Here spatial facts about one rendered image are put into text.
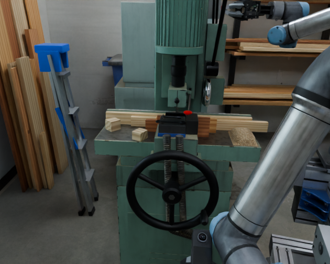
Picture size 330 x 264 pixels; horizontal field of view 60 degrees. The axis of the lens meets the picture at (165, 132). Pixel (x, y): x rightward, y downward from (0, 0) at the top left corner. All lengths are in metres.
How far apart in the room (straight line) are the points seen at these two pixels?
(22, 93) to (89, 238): 1.12
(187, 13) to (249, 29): 2.51
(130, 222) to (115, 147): 0.33
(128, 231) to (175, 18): 0.84
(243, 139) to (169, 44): 0.42
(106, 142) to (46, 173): 1.46
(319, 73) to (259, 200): 0.24
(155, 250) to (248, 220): 0.77
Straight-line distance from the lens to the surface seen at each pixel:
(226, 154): 1.04
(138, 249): 1.31
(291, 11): 1.43
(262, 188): 0.56
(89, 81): 3.54
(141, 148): 1.04
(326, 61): 0.52
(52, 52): 1.81
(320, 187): 1.33
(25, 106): 2.33
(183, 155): 0.83
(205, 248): 0.69
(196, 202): 1.14
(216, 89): 1.28
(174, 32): 1.01
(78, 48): 3.52
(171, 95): 1.08
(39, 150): 2.42
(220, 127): 1.17
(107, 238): 1.98
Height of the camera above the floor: 1.31
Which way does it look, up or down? 22 degrees down
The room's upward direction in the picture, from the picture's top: 1 degrees clockwise
